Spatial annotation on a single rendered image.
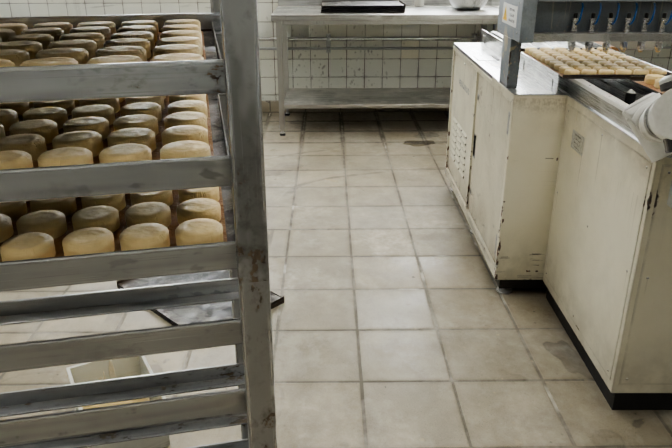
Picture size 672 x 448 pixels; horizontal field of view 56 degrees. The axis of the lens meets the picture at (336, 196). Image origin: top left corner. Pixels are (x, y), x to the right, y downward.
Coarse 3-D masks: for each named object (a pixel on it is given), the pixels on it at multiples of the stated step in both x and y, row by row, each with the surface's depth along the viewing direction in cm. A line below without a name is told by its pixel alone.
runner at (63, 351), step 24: (96, 336) 64; (120, 336) 64; (144, 336) 65; (168, 336) 65; (192, 336) 66; (216, 336) 67; (240, 336) 67; (0, 360) 63; (24, 360) 63; (48, 360) 64; (72, 360) 64; (96, 360) 65
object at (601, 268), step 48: (576, 144) 217; (624, 144) 181; (576, 192) 217; (624, 192) 181; (576, 240) 217; (624, 240) 181; (576, 288) 217; (624, 288) 181; (576, 336) 225; (624, 336) 183; (624, 384) 189
